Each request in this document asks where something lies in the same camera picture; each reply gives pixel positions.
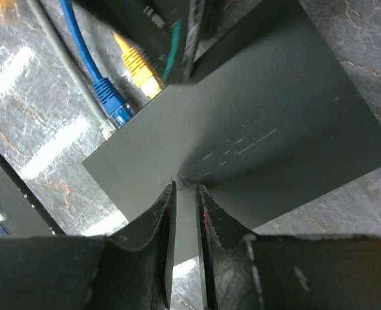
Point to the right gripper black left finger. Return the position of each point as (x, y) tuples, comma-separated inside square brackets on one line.
[(130, 269)]

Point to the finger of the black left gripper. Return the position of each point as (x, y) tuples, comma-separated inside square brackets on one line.
[(156, 28)]

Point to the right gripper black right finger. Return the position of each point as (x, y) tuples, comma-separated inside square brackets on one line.
[(244, 270)]

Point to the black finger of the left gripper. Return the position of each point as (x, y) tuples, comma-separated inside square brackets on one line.
[(228, 28)]

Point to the black network switch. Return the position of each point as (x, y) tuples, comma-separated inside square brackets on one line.
[(268, 122)]

